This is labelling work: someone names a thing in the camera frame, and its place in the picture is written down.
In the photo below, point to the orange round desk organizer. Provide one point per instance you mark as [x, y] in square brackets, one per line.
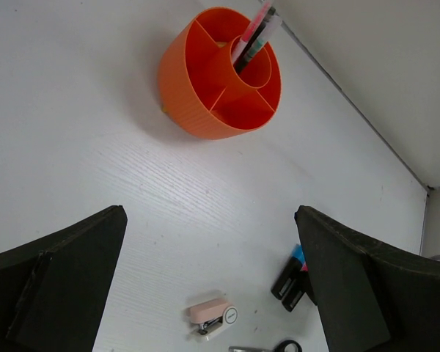
[199, 87]

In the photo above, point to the green gel pen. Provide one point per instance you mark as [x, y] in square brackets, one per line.
[260, 41]

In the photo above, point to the black handled scissors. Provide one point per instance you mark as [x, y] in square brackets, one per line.
[282, 346]

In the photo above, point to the blue cap black highlighter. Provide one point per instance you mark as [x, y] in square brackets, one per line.
[286, 277]

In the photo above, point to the pink white mini stapler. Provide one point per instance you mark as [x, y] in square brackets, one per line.
[209, 314]

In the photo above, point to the black pen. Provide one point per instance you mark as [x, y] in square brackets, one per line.
[255, 36]

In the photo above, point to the pink white pen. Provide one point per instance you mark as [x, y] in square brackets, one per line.
[250, 30]

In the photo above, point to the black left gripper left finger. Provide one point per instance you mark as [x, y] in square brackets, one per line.
[53, 290]

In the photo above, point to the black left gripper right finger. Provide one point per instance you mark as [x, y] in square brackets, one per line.
[371, 296]

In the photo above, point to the pink cap black highlighter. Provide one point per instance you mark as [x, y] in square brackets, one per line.
[299, 286]

